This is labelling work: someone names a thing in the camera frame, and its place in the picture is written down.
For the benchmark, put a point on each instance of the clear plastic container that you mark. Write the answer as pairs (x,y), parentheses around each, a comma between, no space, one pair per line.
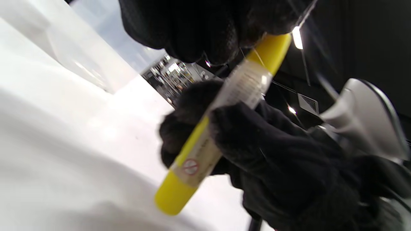
(83,54)

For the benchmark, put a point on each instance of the small yellow glue cap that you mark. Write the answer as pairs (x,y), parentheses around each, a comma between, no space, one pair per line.
(271,51)

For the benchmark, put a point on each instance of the yellow liquid glue bottle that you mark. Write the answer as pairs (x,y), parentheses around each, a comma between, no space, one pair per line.
(205,141)

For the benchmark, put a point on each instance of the black and white controller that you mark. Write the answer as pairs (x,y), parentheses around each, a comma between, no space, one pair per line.
(366,118)

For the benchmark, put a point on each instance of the person's left hand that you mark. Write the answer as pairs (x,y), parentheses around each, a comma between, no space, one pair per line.
(199,25)

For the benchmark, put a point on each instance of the person's right hand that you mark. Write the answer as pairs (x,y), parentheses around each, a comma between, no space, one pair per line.
(282,160)

